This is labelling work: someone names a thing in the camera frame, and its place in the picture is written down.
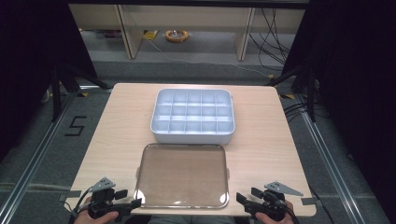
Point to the person's left hand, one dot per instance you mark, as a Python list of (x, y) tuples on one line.
[(95, 218)]

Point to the white compartment storage box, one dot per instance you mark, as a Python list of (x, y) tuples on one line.
[(193, 115)]

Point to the black tripod stand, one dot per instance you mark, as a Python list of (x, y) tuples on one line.
[(311, 93), (56, 93)]

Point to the aluminium floor rail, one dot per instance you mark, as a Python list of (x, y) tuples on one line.
[(330, 168), (34, 161)]

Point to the black curtain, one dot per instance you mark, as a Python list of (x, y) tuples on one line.
[(28, 62), (358, 77)]

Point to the person's right hand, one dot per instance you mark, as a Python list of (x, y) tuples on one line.
[(281, 217)]

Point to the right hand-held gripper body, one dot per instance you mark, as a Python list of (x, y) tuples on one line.
[(274, 200)]

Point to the clear plastic box lid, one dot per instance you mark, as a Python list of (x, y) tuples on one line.
[(182, 175)]

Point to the black tape strip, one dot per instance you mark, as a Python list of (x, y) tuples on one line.
[(71, 194), (309, 201)]

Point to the white desk frame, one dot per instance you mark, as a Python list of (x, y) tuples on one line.
[(130, 37)]

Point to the yellow object on floor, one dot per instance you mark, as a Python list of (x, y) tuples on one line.
[(150, 35)]

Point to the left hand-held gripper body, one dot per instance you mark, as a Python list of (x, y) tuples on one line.
[(101, 196)]

